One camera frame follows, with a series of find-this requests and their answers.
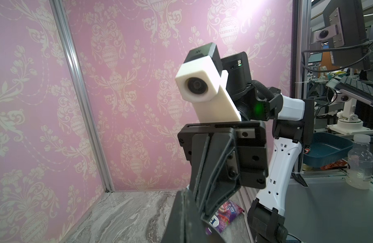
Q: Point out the teal plastic bin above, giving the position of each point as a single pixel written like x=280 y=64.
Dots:
x=326 y=149

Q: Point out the neighbouring white robot arm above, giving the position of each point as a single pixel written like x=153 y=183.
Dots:
x=348 y=123

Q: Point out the purple candy bag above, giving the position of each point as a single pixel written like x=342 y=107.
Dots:
x=225 y=215

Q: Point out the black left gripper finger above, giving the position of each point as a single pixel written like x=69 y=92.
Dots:
x=185 y=225

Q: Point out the black computer monitor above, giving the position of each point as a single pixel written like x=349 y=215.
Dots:
x=345 y=33

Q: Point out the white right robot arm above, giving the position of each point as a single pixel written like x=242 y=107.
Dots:
x=289 y=130

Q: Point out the aluminium corner wall profile right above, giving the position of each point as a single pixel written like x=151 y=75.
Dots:
x=68 y=46

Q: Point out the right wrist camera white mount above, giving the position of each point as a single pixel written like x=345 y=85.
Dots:
x=202 y=81

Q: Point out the clear plastic bottle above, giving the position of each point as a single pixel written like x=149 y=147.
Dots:
x=360 y=161

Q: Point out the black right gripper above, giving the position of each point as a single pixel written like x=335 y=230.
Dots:
x=223 y=157

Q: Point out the black keyboard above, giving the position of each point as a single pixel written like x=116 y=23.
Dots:
x=353 y=88

